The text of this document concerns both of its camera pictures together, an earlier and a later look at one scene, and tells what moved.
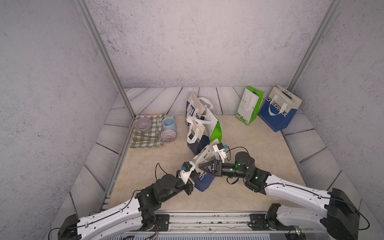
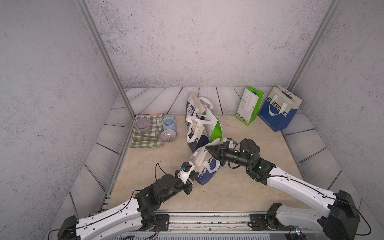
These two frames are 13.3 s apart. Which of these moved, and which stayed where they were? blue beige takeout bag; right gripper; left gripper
Moved: right gripper
Stayed: left gripper; blue beige takeout bag
